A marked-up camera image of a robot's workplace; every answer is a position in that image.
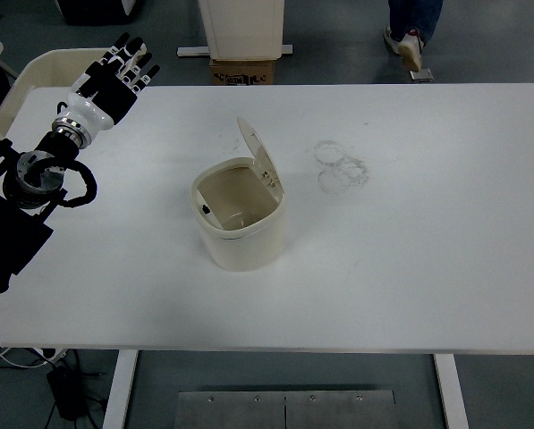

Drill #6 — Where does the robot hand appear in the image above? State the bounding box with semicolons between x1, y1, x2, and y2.
64;31;161;131

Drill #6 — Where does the cream plastic crate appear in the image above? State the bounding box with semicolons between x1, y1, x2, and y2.
0;47;115;139

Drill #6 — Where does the person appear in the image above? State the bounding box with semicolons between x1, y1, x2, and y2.
382;0;445;72

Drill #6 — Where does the white floor base bar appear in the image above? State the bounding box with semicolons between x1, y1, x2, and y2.
176;43;294;58

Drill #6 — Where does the cream lidded trash bin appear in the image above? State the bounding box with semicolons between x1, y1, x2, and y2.
190;116;288;272

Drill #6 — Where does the brown cardboard box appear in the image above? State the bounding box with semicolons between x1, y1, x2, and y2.
209;57;276;86

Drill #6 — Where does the black power adapter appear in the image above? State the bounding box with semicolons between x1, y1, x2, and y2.
46;366;87;421

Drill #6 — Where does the white table leg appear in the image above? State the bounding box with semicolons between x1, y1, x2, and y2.
433;352;470;429
101;349;139;429

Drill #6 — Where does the black container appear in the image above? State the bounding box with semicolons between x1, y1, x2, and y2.
55;0;142;26

